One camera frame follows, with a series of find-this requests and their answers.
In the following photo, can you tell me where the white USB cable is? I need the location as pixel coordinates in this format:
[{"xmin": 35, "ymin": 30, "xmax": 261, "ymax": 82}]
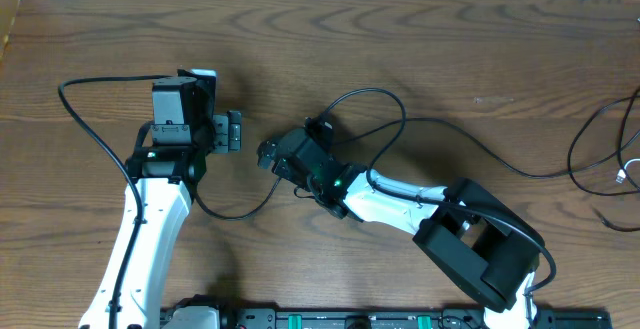
[{"xmin": 614, "ymin": 157, "xmax": 640, "ymax": 185}]

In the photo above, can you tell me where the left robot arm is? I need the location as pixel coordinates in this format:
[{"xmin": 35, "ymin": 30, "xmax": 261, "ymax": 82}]
[{"xmin": 79, "ymin": 69, "xmax": 242, "ymax": 328}]

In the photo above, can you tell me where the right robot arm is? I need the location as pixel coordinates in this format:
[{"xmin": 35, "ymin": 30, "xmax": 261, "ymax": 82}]
[{"xmin": 257, "ymin": 118, "xmax": 544, "ymax": 328}]

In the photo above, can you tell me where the right camera black cable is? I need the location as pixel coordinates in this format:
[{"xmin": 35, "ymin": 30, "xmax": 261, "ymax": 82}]
[{"xmin": 319, "ymin": 87, "xmax": 558, "ymax": 295}]

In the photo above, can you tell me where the camera black cable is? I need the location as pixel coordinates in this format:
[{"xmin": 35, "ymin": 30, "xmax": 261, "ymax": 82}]
[
  {"xmin": 319, "ymin": 87, "xmax": 558, "ymax": 295},
  {"xmin": 57, "ymin": 74, "xmax": 174, "ymax": 329}
]

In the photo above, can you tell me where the left camera black cable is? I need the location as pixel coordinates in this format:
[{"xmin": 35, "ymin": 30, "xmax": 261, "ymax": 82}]
[{"xmin": 57, "ymin": 74, "xmax": 174, "ymax": 329}]

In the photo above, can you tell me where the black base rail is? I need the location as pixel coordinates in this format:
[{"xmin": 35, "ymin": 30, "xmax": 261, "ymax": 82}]
[{"xmin": 160, "ymin": 295, "xmax": 613, "ymax": 329}]

